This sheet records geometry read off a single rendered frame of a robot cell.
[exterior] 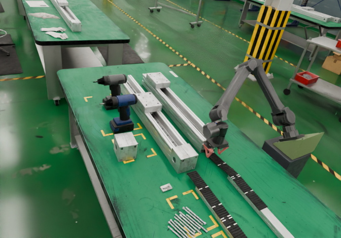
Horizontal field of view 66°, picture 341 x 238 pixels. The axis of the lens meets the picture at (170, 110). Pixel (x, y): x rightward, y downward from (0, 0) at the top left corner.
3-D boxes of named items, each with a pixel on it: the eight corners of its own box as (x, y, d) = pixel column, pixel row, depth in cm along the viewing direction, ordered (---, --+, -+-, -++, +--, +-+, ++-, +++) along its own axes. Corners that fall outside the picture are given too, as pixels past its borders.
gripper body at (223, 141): (205, 141, 136) (208, 130, 133) (220, 138, 141) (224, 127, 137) (212, 149, 132) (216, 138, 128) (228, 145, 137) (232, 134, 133)
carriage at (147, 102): (161, 114, 158) (162, 104, 155) (143, 117, 153) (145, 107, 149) (149, 100, 169) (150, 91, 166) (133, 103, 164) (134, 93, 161)
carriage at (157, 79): (169, 90, 185) (170, 81, 181) (155, 92, 180) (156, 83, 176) (159, 80, 196) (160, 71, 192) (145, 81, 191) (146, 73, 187)
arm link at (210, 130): (225, 108, 129) (213, 111, 136) (207, 112, 123) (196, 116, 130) (232, 132, 128) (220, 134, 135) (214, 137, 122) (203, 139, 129)
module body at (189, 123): (214, 149, 148) (217, 137, 143) (199, 153, 143) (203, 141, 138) (153, 82, 204) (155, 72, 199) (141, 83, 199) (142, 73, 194)
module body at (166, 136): (185, 157, 139) (188, 144, 134) (169, 161, 134) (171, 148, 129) (130, 85, 195) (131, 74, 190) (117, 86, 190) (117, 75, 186)
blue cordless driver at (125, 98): (135, 130, 151) (139, 97, 139) (101, 137, 141) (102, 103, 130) (130, 122, 156) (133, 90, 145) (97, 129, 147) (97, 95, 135)
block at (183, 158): (198, 167, 133) (202, 153, 128) (177, 174, 128) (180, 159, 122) (189, 156, 140) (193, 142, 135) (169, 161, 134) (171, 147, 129)
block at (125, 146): (140, 158, 133) (142, 143, 128) (118, 162, 128) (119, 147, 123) (134, 145, 140) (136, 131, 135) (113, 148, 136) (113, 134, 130)
